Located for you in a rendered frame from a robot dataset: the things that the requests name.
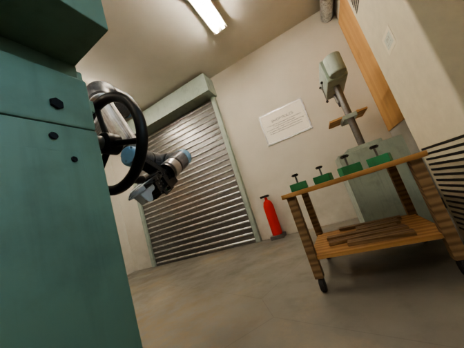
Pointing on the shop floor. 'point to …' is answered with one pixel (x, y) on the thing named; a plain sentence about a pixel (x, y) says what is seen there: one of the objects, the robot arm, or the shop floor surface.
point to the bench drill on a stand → (374, 202)
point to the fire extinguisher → (273, 219)
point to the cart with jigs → (416, 230)
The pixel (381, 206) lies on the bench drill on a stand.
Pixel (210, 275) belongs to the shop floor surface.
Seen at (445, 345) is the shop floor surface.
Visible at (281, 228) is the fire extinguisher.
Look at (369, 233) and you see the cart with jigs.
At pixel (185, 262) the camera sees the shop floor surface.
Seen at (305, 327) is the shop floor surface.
